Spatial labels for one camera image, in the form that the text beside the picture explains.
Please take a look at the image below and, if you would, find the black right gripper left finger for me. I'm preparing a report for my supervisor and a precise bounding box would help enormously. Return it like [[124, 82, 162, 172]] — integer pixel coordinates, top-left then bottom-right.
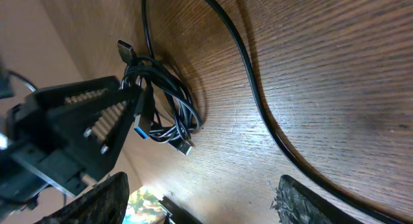
[[38, 172, 130, 224]]

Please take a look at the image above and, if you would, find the black USB cable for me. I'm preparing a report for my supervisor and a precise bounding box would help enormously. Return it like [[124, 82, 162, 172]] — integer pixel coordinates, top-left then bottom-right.
[[116, 39, 203, 156]]

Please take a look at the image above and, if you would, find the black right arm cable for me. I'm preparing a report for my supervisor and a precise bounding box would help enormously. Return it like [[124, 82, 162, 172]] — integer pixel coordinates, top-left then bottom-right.
[[196, 0, 413, 224]]

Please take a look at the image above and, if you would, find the black cable with USB-A plug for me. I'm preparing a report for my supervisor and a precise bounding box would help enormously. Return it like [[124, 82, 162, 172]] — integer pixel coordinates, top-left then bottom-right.
[[133, 81, 156, 140]]

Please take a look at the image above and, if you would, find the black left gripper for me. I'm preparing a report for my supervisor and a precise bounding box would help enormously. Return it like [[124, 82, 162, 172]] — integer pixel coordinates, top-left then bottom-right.
[[1, 76, 142, 211]]

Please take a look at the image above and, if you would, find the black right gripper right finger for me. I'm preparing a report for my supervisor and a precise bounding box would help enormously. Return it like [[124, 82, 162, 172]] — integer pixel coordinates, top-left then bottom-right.
[[272, 175, 359, 224]]

